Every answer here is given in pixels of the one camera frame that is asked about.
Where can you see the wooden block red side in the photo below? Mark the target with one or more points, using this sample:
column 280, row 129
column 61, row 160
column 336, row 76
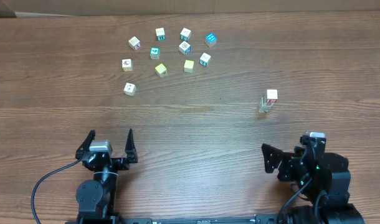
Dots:
column 271, row 96

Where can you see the wooden block blue side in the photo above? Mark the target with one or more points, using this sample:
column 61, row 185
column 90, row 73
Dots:
column 185, row 48

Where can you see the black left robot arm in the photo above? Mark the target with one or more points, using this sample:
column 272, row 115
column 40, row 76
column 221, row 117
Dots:
column 96, row 197

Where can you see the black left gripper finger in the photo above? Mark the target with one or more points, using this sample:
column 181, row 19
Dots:
column 130, row 149
column 84, row 147

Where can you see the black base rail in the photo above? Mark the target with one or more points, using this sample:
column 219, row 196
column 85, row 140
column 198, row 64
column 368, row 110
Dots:
column 257, row 219

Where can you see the cardboard wall panel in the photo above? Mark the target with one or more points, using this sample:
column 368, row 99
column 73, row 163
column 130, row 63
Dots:
column 42, row 8

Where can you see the plain wooden block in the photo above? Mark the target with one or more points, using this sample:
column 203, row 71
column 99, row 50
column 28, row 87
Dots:
column 265, row 107

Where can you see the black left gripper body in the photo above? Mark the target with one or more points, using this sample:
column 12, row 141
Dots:
column 116, row 163

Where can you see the wooden block green four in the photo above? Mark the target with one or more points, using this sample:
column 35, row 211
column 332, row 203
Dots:
column 155, row 53

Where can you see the wooden block green side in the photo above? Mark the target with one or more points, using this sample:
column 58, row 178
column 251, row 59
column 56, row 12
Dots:
column 160, row 34
column 266, row 104

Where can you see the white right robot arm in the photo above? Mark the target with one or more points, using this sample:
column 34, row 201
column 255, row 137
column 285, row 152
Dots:
column 323, row 180

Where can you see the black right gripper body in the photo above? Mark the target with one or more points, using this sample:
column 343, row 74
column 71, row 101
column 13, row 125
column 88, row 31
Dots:
column 292, row 172

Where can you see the wooden block orange side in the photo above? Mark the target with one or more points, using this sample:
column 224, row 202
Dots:
column 130, row 89

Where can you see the wooden block red top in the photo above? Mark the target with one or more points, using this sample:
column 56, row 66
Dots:
column 134, row 43

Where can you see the wooden block teal front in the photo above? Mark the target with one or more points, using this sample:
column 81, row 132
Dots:
column 205, row 59

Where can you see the wooden block teal side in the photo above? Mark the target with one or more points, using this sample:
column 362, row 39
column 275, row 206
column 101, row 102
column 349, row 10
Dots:
column 185, row 34

